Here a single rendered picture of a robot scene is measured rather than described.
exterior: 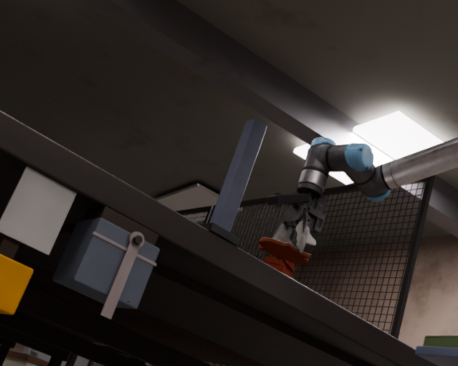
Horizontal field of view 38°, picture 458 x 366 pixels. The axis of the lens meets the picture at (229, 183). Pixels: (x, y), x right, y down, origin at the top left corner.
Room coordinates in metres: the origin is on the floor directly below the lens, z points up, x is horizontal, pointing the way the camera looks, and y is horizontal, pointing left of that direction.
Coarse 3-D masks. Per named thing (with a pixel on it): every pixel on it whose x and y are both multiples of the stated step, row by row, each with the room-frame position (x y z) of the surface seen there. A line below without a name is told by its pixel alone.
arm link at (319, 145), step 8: (312, 144) 1.67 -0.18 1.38; (320, 144) 1.65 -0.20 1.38; (328, 144) 1.64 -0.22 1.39; (336, 144) 1.66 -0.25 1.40; (312, 152) 1.66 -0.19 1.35; (320, 152) 1.64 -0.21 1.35; (312, 160) 1.65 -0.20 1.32; (320, 160) 1.64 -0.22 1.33; (304, 168) 1.67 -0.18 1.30; (312, 168) 1.65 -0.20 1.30; (320, 168) 1.64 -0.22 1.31; (328, 168) 1.64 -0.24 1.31; (328, 176) 1.67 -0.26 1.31
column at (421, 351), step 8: (416, 352) 1.39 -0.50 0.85; (424, 352) 1.37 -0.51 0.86; (432, 352) 1.35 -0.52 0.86; (440, 352) 1.33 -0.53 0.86; (448, 352) 1.31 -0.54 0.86; (456, 352) 1.30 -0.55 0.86; (432, 360) 1.39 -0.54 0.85; (440, 360) 1.37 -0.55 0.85; (448, 360) 1.35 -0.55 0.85; (456, 360) 1.32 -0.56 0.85
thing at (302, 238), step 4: (300, 224) 1.63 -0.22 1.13; (296, 228) 1.64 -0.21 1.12; (300, 228) 1.63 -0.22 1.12; (308, 228) 1.65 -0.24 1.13; (300, 232) 1.62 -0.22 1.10; (304, 232) 1.61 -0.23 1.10; (308, 232) 1.64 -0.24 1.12; (300, 236) 1.62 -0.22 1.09; (304, 236) 1.61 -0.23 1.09; (308, 236) 1.64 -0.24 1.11; (300, 240) 1.62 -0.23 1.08; (304, 240) 1.61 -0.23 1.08; (308, 240) 1.63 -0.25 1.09; (312, 240) 1.64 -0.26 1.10; (300, 244) 1.62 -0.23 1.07; (304, 244) 1.62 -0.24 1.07; (308, 244) 1.63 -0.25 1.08; (312, 244) 1.64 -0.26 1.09; (300, 248) 1.62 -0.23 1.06; (300, 252) 1.62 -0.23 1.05
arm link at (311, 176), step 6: (306, 174) 1.65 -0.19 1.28; (312, 174) 1.64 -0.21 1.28; (318, 174) 1.64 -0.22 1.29; (324, 174) 1.65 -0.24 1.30; (300, 180) 1.67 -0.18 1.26; (306, 180) 1.65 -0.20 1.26; (312, 180) 1.64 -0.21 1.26; (318, 180) 1.64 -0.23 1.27; (324, 180) 1.65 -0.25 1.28; (318, 186) 1.65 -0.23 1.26; (324, 186) 1.66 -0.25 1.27
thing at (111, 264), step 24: (96, 216) 1.16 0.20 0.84; (120, 216) 1.16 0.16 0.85; (72, 240) 1.19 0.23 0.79; (96, 240) 1.13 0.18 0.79; (120, 240) 1.15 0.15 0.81; (144, 240) 1.17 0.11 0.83; (72, 264) 1.15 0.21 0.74; (96, 264) 1.14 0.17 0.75; (120, 264) 1.16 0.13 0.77; (144, 264) 1.18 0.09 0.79; (72, 288) 1.22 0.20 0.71; (96, 288) 1.15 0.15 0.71; (120, 288) 1.16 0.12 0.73; (144, 288) 1.19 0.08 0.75
